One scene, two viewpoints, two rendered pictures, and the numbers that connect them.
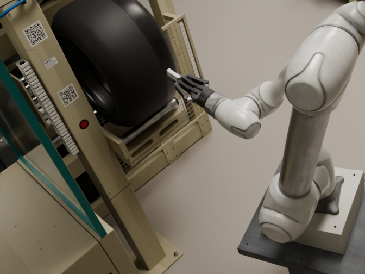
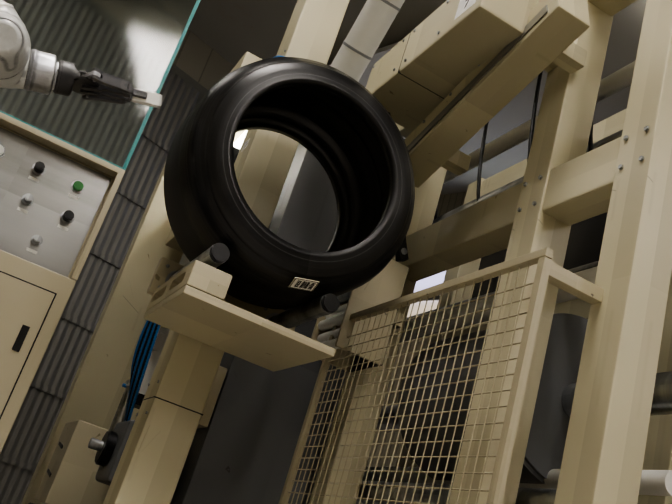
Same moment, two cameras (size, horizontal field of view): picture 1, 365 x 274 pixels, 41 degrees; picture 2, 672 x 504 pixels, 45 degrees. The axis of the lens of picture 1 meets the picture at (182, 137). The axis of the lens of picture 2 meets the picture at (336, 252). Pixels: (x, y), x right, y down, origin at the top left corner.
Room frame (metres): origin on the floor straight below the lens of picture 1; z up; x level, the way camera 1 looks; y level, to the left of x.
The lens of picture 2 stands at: (2.35, -1.66, 0.32)
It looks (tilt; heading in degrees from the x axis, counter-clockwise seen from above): 22 degrees up; 97
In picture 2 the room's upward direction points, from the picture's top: 18 degrees clockwise
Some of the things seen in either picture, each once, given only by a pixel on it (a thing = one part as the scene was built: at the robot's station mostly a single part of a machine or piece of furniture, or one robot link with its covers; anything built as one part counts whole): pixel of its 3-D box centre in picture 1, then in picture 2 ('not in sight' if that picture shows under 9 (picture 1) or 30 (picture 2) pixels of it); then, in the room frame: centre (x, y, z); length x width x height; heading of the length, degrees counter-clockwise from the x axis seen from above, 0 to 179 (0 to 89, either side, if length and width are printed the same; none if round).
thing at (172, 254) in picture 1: (151, 256); not in sight; (1.80, 0.41, 0.01); 0.27 x 0.27 x 0.02; 28
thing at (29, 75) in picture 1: (50, 109); not in sight; (1.74, 0.47, 1.19); 0.05 x 0.04 x 0.48; 28
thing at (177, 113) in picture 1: (152, 132); (186, 294); (1.82, 0.13, 0.83); 0.36 x 0.09 x 0.06; 118
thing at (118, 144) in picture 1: (101, 134); (225, 305); (1.86, 0.35, 0.90); 0.40 x 0.03 x 0.10; 28
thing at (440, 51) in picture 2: not in sight; (455, 60); (2.26, 0.22, 1.71); 0.61 x 0.25 x 0.15; 118
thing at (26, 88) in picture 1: (44, 90); (357, 311); (2.17, 0.57, 1.05); 0.20 x 0.15 x 0.30; 118
